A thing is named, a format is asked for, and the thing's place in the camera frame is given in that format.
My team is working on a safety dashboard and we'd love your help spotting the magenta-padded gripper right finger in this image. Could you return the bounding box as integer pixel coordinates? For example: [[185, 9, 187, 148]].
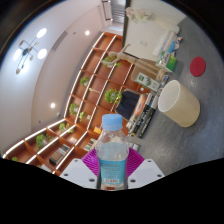
[[126, 148, 166, 188]]

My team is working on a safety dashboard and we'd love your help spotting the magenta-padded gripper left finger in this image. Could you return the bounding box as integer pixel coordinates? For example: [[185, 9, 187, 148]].
[[59, 148, 100, 190]]

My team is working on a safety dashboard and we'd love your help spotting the clear blue-capped water bottle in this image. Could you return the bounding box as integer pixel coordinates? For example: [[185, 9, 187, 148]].
[[94, 113, 130, 191]]

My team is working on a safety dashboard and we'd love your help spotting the dark book stack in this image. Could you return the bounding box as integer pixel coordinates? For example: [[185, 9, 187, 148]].
[[126, 91, 161, 139]]

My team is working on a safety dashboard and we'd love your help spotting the cream ribbed cup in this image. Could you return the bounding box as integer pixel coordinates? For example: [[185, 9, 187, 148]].
[[157, 79, 202, 128]]

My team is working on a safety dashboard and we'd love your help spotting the green and white carton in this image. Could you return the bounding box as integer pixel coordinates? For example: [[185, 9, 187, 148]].
[[134, 72, 161, 93]]

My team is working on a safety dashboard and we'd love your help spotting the tan chair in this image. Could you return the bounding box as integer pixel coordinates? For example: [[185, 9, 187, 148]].
[[130, 59, 166, 86]]

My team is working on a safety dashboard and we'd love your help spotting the small green box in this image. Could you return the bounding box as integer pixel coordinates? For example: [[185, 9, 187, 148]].
[[155, 50, 178, 73]]

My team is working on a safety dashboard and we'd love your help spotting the flat round red coaster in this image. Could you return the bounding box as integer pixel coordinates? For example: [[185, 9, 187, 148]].
[[189, 56, 207, 78]]

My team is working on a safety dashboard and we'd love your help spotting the wooden artist mannequin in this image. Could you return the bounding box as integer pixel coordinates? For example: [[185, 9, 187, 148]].
[[101, 43, 141, 68]]

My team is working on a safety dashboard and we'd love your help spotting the branched ceiling lamp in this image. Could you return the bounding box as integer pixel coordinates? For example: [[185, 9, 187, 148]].
[[12, 27, 48, 75]]

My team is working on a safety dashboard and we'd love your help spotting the white partition with black top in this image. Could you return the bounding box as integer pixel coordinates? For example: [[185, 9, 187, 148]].
[[121, 0, 188, 63]]

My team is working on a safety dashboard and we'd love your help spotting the grey curtain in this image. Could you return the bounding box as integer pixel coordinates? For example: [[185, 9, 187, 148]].
[[109, 0, 126, 24]]

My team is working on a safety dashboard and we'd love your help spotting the wooden wall shelf unit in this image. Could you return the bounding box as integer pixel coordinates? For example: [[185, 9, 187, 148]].
[[1, 31, 151, 176]]

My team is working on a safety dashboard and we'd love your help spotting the black ceiling track rail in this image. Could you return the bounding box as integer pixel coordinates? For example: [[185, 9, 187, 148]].
[[101, 0, 113, 21]]

